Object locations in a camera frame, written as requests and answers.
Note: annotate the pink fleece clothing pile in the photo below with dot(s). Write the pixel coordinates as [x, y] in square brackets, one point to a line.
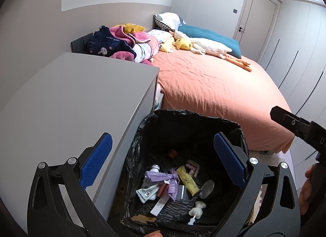
[144, 45]

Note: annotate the person's right hand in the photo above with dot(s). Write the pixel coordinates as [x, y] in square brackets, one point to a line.
[306, 190]

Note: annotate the beige bedroom door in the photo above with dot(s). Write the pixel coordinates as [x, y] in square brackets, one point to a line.
[255, 25]

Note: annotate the yellow plush toy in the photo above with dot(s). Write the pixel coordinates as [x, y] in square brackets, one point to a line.
[171, 44]

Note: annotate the navy blue children's garment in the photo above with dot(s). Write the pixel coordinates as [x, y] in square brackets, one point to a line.
[103, 43]

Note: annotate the gold foil baking cup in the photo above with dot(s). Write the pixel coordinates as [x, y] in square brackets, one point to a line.
[206, 189]

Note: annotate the white sponge bottle brush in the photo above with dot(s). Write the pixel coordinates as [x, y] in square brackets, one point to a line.
[196, 212]

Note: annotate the black trash bag bin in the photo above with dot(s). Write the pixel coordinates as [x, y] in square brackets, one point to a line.
[177, 147]

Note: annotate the white wardrobe with black handles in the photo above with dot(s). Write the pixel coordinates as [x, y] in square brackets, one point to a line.
[295, 58]

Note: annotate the teal blue long pillow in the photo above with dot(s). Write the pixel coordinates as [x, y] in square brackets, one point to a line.
[196, 32]

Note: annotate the green white tube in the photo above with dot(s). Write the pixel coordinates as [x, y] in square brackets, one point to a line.
[149, 193]

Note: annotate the white thermometer box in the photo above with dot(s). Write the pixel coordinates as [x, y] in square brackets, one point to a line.
[159, 205]

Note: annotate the purple plastic bag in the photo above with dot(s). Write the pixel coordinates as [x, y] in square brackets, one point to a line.
[168, 182]

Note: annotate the dark headboard panel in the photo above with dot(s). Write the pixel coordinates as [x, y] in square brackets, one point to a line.
[78, 46]

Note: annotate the orange plastic spool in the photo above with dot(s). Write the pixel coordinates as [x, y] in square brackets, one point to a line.
[173, 154]

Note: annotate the clear plastic cup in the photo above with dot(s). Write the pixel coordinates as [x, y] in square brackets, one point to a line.
[181, 192]

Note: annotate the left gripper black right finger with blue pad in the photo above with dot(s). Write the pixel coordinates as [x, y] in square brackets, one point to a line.
[233, 159]

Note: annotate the white checkered pillow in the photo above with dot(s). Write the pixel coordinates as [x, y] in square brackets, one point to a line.
[168, 21]

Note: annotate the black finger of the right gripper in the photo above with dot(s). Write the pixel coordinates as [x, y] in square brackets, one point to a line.
[298, 126]

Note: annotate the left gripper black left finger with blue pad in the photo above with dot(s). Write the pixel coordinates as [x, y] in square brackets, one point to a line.
[92, 160]

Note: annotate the yellow tube wrapper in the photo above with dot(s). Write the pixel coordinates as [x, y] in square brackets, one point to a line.
[187, 180]

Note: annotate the white plush goose toy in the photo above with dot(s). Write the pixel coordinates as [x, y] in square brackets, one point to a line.
[202, 46]

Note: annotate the red white patterned paper box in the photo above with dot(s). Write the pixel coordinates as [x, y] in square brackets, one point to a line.
[192, 168]

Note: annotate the white AD milk bottle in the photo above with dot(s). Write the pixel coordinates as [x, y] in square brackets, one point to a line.
[147, 182]

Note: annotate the orange bed sheet mattress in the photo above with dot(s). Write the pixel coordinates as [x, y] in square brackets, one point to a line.
[214, 87]

